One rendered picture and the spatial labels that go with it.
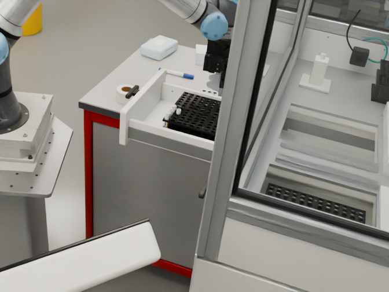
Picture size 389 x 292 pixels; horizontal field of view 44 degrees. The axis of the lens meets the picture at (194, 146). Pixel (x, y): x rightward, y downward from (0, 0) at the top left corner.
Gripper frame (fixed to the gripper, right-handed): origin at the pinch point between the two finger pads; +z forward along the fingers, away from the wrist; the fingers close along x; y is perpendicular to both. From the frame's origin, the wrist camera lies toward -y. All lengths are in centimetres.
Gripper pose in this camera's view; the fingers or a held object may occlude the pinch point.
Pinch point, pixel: (221, 92)
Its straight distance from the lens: 166.3
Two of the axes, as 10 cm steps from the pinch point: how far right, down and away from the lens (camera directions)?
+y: -9.8, -1.9, 0.8
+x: -1.7, 5.4, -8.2
